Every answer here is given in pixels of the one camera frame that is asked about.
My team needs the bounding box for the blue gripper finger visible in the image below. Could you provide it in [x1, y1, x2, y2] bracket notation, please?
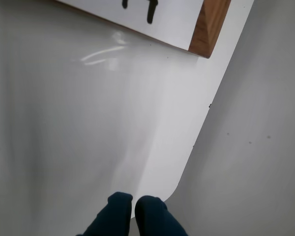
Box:
[134, 195, 190, 236]
[76, 192, 134, 236]

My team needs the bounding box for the wooden chessboard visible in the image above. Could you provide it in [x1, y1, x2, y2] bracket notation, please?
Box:
[54, 0, 232, 59]

